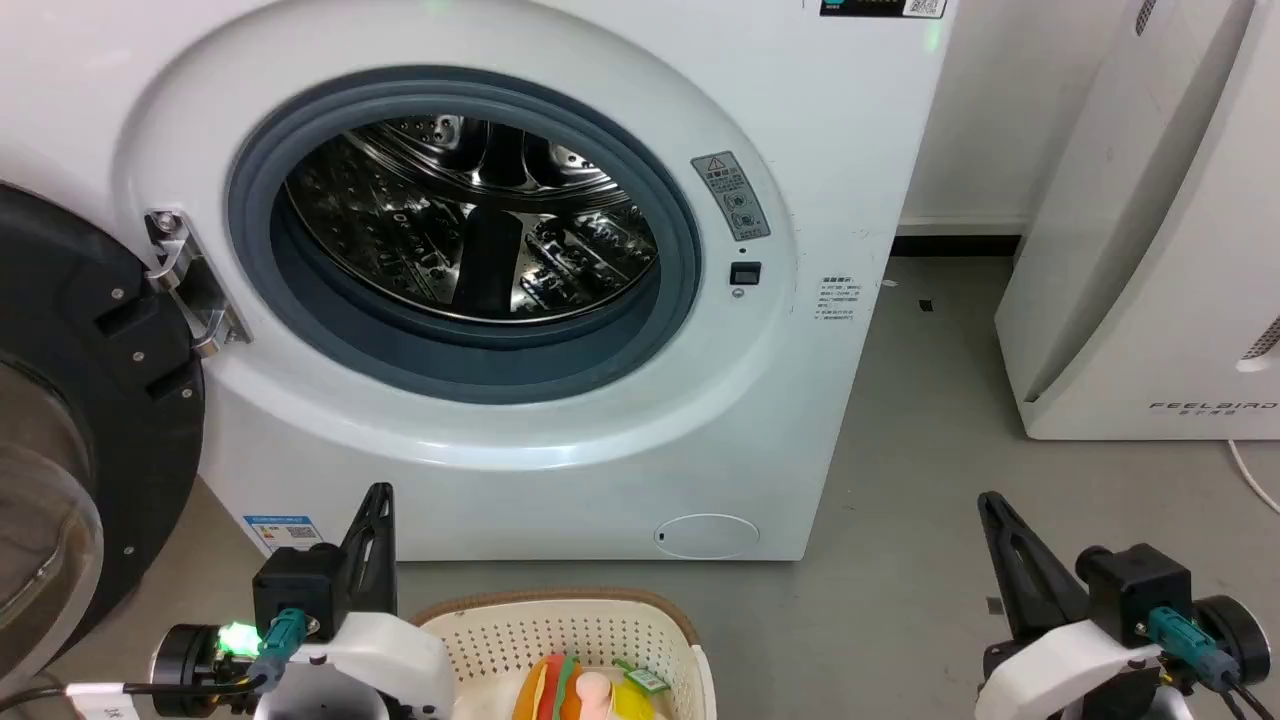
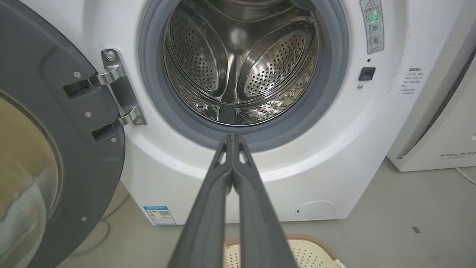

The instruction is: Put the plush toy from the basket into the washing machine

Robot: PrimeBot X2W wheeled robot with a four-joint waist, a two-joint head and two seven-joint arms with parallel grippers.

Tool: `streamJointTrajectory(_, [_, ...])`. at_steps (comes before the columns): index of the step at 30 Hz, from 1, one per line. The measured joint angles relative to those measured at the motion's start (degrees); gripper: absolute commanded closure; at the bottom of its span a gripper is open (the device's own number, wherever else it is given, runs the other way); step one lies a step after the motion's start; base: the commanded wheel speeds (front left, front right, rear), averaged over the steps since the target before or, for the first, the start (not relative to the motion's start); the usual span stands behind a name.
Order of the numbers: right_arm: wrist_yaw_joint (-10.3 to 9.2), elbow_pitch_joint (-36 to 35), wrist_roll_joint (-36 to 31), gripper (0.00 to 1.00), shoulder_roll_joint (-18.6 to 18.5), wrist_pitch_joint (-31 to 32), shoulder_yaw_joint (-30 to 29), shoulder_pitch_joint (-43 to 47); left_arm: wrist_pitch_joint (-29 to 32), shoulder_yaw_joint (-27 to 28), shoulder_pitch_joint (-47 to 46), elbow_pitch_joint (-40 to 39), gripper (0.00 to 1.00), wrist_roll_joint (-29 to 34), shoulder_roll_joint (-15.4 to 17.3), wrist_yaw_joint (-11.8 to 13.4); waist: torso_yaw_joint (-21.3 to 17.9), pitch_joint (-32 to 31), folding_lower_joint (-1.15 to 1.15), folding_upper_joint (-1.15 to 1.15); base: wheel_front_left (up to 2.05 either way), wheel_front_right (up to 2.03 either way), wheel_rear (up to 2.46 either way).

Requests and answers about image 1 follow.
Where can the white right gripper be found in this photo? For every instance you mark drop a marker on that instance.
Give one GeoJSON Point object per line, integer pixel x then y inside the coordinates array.
{"type": "Point", "coordinates": [1060, 670]}

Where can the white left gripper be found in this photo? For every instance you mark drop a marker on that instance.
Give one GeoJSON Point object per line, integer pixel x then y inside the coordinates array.
{"type": "Point", "coordinates": [395, 655]}

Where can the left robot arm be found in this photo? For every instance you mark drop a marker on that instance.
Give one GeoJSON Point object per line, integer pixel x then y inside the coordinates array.
{"type": "Point", "coordinates": [190, 665]}

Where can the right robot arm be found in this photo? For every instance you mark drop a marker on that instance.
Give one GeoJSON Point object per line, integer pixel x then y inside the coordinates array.
{"type": "Point", "coordinates": [1232, 635]}

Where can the pink plush toy piece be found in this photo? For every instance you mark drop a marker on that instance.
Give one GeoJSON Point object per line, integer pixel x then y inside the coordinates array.
{"type": "Point", "coordinates": [600, 697]}

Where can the black washing machine door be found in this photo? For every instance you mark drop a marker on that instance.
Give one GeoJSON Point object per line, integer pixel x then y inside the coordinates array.
{"type": "Point", "coordinates": [90, 400]}

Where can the stainless steel washing machine drum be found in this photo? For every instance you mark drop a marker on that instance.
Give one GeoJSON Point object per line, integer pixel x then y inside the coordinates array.
{"type": "Point", "coordinates": [470, 215]}

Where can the black label with QR code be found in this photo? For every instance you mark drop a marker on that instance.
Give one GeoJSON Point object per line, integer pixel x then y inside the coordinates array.
{"type": "Point", "coordinates": [880, 7]}

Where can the blue white energy label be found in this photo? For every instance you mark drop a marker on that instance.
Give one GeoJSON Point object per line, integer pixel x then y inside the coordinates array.
{"type": "Point", "coordinates": [284, 531]}

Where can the white front-load washing machine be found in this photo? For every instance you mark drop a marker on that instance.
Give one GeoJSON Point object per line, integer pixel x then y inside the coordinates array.
{"type": "Point", "coordinates": [560, 470]}

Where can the cream perforated laundry basket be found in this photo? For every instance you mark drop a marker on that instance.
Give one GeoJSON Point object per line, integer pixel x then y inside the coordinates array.
{"type": "Point", "coordinates": [560, 630]}

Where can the orange striped plush toy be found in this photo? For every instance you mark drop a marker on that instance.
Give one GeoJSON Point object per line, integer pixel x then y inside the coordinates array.
{"type": "Point", "coordinates": [548, 690]}

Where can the green tag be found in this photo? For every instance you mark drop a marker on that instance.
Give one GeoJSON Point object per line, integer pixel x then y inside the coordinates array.
{"type": "Point", "coordinates": [645, 680]}

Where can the metal door hinge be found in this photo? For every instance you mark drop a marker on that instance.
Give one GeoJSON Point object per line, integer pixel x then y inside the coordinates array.
{"type": "Point", "coordinates": [190, 285]}

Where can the oval drain filter cover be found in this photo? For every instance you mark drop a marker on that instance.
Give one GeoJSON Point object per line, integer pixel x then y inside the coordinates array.
{"type": "Point", "coordinates": [706, 535]}

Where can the black baseboard strip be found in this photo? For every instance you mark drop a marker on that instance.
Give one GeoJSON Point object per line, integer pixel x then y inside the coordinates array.
{"type": "Point", "coordinates": [955, 245]}

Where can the white air purifier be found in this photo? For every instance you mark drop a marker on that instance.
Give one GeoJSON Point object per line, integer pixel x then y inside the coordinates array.
{"type": "Point", "coordinates": [1150, 250]}

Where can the grey rubber door gasket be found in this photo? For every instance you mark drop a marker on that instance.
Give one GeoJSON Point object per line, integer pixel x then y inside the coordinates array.
{"type": "Point", "coordinates": [660, 320]}

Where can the black door latch socket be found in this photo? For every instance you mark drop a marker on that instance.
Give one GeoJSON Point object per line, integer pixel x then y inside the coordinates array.
{"type": "Point", "coordinates": [745, 273]}

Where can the grey warning sticker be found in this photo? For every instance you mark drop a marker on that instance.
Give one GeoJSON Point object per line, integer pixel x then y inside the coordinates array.
{"type": "Point", "coordinates": [732, 195]}

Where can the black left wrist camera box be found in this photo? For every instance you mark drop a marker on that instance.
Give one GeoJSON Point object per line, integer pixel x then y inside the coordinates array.
{"type": "Point", "coordinates": [298, 585]}

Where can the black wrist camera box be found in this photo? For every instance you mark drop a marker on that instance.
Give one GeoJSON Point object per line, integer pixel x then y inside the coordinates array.
{"type": "Point", "coordinates": [298, 585]}
{"type": "Point", "coordinates": [1140, 590]}

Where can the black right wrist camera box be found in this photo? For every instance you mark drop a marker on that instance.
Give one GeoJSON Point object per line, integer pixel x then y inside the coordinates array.
{"type": "Point", "coordinates": [1140, 590]}

